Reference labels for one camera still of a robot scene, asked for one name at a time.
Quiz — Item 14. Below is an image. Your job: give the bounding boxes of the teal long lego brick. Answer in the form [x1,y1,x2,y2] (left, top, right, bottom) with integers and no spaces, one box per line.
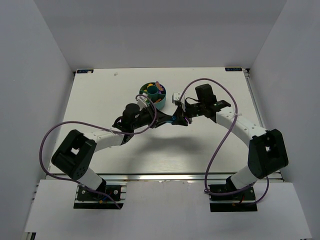
[167,116,176,124]

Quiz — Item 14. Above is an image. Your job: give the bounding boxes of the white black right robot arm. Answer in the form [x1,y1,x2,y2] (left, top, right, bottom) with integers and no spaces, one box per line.
[172,84,289,196]

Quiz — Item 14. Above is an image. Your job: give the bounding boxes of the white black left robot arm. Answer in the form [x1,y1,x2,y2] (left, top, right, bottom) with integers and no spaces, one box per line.
[51,103,177,199]

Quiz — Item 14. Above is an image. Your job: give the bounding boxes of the teal round divided container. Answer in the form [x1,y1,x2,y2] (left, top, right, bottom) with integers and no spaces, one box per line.
[139,82,167,110]

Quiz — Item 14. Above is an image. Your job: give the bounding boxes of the right blue corner label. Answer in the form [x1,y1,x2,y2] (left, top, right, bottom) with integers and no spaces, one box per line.
[224,67,243,72]

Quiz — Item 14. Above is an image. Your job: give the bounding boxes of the blue corner label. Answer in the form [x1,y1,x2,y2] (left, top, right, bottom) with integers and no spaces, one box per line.
[224,67,243,72]
[76,69,94,74]

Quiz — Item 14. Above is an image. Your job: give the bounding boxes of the left blue corner label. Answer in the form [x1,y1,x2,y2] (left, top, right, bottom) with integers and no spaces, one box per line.
[76,69,94,74]

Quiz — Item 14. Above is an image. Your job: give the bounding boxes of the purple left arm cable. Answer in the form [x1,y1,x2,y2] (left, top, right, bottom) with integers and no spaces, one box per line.
[39,94,158,210]

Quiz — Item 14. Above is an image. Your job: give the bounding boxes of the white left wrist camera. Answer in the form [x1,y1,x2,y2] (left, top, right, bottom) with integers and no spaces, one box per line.
[135,93,153,110]

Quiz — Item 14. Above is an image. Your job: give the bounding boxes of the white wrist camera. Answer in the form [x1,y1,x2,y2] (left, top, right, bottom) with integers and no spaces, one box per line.
[135,93,153,110]
[171,92,186,112]

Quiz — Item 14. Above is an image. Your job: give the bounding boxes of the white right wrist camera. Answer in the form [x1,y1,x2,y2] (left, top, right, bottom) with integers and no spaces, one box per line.
[171,92,186,112]

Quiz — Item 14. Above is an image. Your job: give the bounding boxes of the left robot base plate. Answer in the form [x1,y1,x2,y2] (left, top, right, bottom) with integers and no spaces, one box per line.
[73,184,127,210]

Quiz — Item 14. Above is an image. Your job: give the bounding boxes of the aluminium right table rail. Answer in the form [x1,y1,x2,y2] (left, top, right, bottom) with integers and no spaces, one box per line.
[243,68,289,179]

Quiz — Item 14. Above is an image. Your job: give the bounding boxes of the aluminium table rail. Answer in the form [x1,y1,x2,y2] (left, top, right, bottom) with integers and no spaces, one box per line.
[243,68,289,179]
[54,172,283,181]

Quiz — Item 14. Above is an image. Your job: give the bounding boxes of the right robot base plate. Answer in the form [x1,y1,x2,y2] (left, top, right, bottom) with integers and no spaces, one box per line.
[204,187,258,213]

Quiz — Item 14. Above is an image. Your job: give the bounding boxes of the aluminium front table rail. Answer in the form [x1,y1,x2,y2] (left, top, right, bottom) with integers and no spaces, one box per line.
[54,172,283,181]

